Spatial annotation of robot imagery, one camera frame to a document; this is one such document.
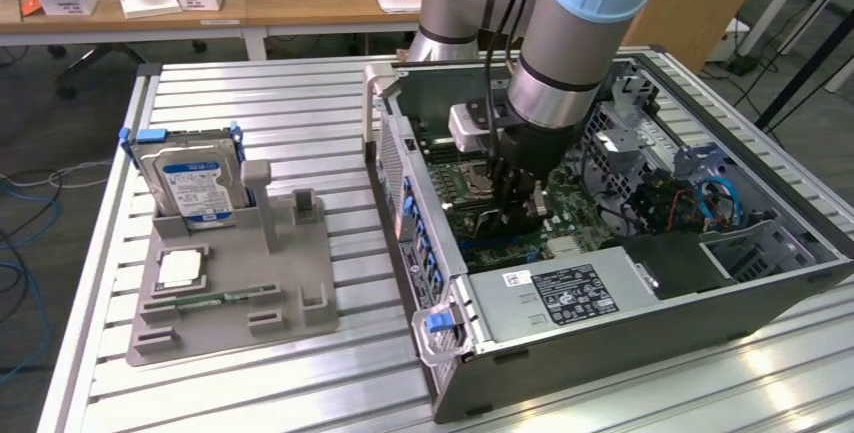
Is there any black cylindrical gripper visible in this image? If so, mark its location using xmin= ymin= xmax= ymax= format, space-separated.
xmin=490 ymin=124 xmax=576 ymax=190

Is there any green Nvidia graphics card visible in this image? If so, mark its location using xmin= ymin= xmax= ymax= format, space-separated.
xmin=463 ymin=202 xmax=546 ymax=244

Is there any metal CPU socket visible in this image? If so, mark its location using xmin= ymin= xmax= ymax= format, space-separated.
xmin=459 ymin=160 xmax=499 ymax=199

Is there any green Dell motherboard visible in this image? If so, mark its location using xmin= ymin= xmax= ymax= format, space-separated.
xmin=416 ymin=125 xmax=629 ymax=274

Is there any silver finned heat sink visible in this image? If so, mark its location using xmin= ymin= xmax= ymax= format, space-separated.
xmin=543 ymin=235 xmax=588 ymax=259

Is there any grey power supply unit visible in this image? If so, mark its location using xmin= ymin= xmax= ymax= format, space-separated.
xmin=466 ymin=246 xmax=662 ymax=345

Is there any white floor unit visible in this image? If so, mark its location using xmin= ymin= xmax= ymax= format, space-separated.
xmin=706 ymin=16 xmax=750 ymax=67

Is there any wooden cabinet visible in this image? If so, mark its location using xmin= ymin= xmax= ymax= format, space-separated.
xmin=619 ymin=0 xmax=775 ymax=74

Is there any open dark PC case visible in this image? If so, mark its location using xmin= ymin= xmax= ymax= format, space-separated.
xmin=359 ymin=43 xmax=854 ymax=424

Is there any light wooden desk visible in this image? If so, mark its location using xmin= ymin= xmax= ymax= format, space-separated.
xmin=244 ymin=0 xmax=610 ymax=62
xmin=0 ymin=0 xmax=250 ymax=62

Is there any black slanted stand leg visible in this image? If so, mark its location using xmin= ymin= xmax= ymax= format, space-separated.
xmin=753 ymin=0 xmax=854 ymax=130

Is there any grey printed parts rack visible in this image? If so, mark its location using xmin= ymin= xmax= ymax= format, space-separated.
xmin=125 ymin=157 xmax=343 ymax=369

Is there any hard disk in blue caddy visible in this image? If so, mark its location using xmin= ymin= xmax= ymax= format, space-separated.
xmin=117 ymin=121 xmax=260 ymax=232

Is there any silver CPU chip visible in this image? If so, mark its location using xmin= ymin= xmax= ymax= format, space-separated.
xmin=157 ymin=251 xmax=206 ymax=290

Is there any green RAM stick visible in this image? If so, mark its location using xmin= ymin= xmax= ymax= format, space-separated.
xmin=144 ymin=288 xmax=279 ymax=312

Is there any white box round insert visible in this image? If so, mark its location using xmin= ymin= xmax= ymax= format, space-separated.
xmin=117 ymin=0 xmax=183 ymax=20

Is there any black office chair base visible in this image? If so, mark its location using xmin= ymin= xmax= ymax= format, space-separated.
xmin=49 ymin=44 xmax=149 ymax=100

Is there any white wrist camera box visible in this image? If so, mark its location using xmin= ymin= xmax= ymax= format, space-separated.
xmin=447 ymin=102 xmax=500 ymax=152

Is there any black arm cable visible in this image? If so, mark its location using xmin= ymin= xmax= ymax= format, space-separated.
xmin=480 ymin=0 xmax=530 ymax=174

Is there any red wire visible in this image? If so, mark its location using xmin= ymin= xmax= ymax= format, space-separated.
xmin=671 ymin=188 xmax=697 ymax=227

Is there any blue data wire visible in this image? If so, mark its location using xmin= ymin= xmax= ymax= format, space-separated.
xmin=695 ymin=176 xmax=747 ymax=230

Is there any white floor cable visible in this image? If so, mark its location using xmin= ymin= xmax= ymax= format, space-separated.
xmin=5 ymin=160 xmax=112 ymax=189

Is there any blue floor cable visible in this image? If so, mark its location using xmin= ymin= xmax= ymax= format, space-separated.
xmin=0 ymin=175 xmax=65 ymax=385

